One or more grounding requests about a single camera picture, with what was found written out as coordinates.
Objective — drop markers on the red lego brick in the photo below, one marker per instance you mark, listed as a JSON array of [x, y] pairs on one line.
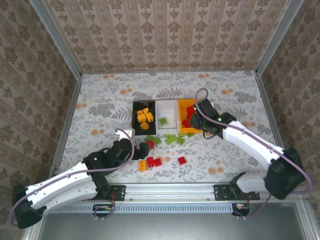
[[150, 162], [158, 162], [182, 160], [150, 145], [188, 116], [190, 110], [186, 123]]

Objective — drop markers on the green lego brick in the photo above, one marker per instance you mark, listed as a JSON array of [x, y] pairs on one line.
[[182, 135], [150, 138], [163, 121], [157, 141], [168, 135], [180, 141], [171, 140], [190, 135]]

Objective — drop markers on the orange lego brick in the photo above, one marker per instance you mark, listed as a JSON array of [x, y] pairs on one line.
[[141, 118], [150, 116], [139, 113], [145, 110], [144, 125], [142, 166]]

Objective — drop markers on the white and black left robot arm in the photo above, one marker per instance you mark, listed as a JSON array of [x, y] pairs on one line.
[[62, 180]]

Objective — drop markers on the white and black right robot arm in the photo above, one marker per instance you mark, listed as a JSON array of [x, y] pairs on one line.
[[250, 140]]

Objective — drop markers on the orange plastic container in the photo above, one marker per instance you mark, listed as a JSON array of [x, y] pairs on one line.
[[185, 103]]

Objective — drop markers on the black plastic container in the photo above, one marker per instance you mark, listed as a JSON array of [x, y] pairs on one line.
[[135, 130]]

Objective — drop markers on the white plastic container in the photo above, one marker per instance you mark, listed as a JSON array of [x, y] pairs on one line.
[[170, 110]]

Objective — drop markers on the floral patterned table cover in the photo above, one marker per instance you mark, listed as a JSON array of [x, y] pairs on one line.
[[200, 82]]

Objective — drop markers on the small connector board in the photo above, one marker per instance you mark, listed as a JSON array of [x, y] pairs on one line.
[[241, 208], [102, 208]]

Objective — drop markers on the grey metal sheet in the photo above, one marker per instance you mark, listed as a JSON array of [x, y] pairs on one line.
[[175, 227]]

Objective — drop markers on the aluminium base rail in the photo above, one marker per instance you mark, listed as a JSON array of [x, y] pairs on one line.
[[170, 192]]

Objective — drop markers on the aluminium back rail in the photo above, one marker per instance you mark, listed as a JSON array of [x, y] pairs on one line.
[[170, 71]]

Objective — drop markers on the aluminium side rail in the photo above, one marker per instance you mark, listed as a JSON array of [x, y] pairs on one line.
[[270, 112], [70, 117]]

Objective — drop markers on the aluminium frame post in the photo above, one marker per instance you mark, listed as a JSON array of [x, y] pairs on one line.
[[55, 37], [280, 37]]

